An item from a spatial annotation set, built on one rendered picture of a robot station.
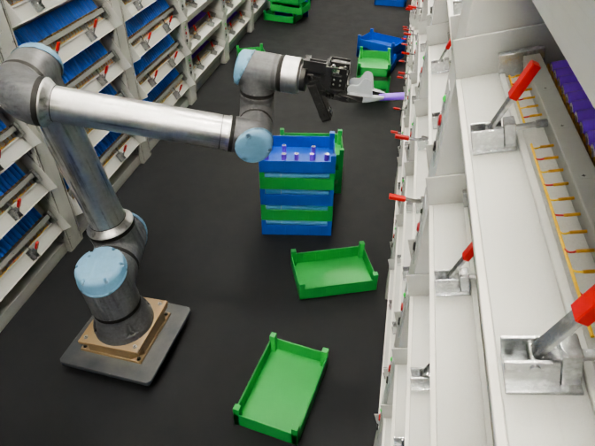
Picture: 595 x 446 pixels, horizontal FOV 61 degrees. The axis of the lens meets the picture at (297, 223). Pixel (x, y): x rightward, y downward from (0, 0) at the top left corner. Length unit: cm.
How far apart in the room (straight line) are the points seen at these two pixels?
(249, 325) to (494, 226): 148
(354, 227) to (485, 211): 181
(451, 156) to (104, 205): 113
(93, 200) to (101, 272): 21
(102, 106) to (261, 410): 98
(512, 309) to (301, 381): 137
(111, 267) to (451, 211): 107
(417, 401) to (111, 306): 106
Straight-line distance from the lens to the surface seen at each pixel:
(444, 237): 73
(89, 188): 158
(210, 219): 230
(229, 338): 182
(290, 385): 169
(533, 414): 32
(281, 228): 217
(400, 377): 106
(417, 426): 77
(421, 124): 145
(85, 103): 129
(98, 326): 172
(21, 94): 131
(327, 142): 216
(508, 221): 44
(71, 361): 181
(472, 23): 68
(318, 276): 200
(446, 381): 57
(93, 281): 156
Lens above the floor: 142
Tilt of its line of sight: 39 degrees down
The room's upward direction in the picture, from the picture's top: 1 degrees clockwise
